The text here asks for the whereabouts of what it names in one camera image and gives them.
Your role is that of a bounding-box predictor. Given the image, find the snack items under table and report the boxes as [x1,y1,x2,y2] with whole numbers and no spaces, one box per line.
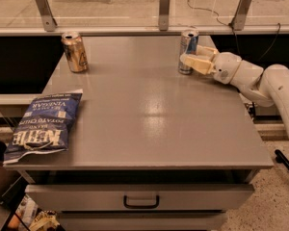
[6,195,62,231]

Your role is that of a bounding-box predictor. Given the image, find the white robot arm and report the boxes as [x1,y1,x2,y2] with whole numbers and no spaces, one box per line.
[179,45,289,138]

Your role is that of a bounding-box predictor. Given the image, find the grey drawer with black handle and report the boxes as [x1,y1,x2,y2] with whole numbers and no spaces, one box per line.
[26,184,254,212]

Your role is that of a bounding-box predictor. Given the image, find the middle metal glass bracket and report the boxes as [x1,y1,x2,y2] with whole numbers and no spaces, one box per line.
[158,0,171,31]

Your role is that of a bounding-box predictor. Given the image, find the right metal glass bracket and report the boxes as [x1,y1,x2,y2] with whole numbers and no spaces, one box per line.
[230,0,252,31]

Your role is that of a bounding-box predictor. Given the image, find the blue kettle chips bag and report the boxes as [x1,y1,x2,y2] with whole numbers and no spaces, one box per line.
[4,90,83,165]

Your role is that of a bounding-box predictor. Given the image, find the metal glass bracket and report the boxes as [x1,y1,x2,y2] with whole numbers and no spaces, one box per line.
[230,0,252,31]
[158,0,171,31]
[35,0,57,32]

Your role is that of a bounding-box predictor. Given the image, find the black cable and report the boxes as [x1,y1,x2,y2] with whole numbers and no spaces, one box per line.
[183,0,282,114]

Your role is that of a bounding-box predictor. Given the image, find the blue silver redbull can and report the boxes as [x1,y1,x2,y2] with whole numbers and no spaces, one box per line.
[178,29,198,75]

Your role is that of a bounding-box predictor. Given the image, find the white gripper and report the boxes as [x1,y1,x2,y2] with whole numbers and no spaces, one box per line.
[179,45,242,84]

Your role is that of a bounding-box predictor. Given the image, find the left metal glass bracket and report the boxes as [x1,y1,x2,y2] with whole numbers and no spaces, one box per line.
[35,0,57,32]

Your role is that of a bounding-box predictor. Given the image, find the gold beverage can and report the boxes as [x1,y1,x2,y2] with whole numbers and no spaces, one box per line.
[62,32,89,73]

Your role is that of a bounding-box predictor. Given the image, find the lower grey drawer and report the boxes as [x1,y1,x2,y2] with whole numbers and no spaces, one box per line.
[59,212,227,231]

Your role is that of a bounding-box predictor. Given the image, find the black stand leg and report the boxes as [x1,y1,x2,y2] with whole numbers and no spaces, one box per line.
[275,149,289,171]

